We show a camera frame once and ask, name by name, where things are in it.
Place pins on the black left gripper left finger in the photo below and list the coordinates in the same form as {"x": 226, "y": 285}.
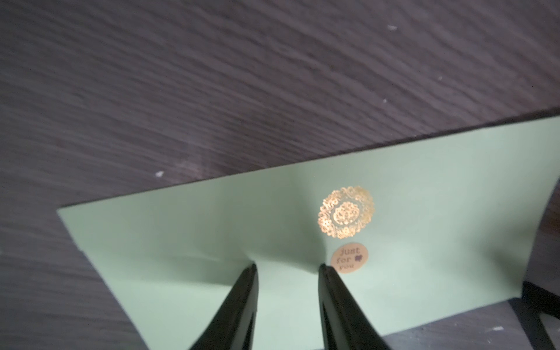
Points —
{"x": 234, "y": 323}

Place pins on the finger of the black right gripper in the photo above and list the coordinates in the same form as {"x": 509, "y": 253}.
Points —
{"x": 533, "y": 302}

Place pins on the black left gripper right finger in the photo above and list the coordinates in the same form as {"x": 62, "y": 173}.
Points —
{"x": 344, "y": 325}

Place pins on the light green envelope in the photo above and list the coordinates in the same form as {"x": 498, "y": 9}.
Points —
{"x": 419, "y": 232}

